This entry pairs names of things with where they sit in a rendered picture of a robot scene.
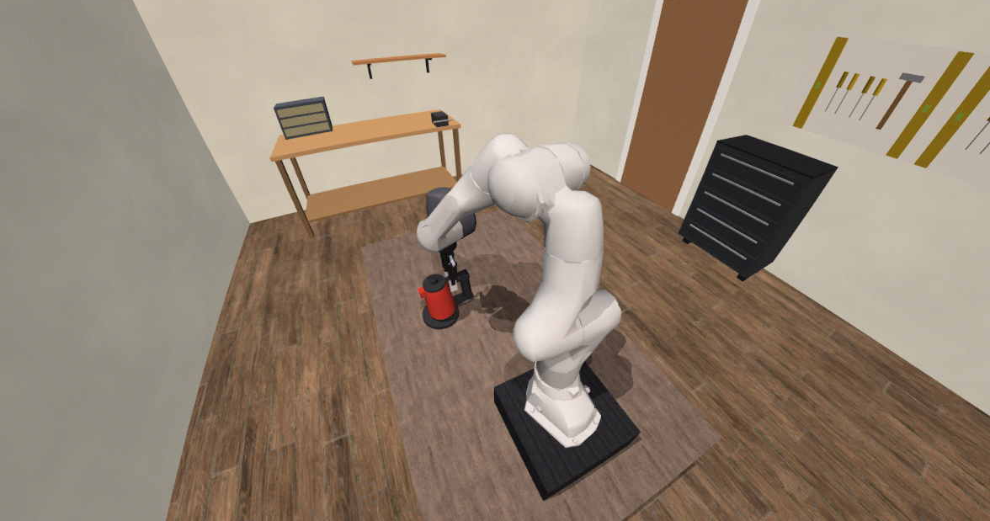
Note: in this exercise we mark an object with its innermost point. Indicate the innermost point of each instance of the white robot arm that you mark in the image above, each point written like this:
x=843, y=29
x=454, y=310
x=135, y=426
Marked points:
x=568, y=310

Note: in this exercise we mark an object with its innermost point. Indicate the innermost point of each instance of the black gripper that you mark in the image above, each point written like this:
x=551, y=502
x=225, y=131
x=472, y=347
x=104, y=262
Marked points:
x=448, y=259

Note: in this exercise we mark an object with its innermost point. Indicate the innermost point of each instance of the black round disk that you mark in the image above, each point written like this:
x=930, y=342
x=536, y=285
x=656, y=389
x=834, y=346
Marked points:
x=430, y=322

